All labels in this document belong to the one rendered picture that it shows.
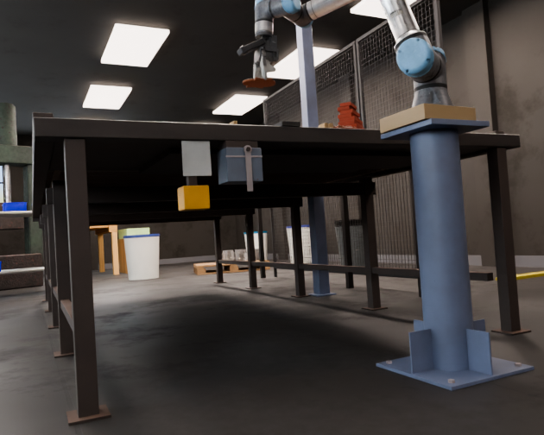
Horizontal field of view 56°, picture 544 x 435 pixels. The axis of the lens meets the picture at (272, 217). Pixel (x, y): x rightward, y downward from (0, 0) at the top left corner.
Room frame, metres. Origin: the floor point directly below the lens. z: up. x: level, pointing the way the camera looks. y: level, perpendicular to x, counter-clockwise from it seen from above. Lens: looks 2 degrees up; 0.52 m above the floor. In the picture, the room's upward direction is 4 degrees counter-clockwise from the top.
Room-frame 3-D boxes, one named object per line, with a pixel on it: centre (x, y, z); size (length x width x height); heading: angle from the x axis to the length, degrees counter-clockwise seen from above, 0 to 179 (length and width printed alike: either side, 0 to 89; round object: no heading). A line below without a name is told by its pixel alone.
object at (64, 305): (3.49, 1.50, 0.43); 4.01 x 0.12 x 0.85; 25
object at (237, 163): (1.81, 0.10, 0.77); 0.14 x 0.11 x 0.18; 115
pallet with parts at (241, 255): (8.05, 0.70, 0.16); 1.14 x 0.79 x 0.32; 106
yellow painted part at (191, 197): (1.73, 0.26, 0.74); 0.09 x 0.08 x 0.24; 115
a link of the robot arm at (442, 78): (1.85, -0.61, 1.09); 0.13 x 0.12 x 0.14; 148
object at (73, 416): (1.59, 0.60, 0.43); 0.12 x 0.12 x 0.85; 25
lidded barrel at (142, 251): (7.61, 1.96, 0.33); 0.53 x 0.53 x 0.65
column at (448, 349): (1.85, -0.61, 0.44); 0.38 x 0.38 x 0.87; 26
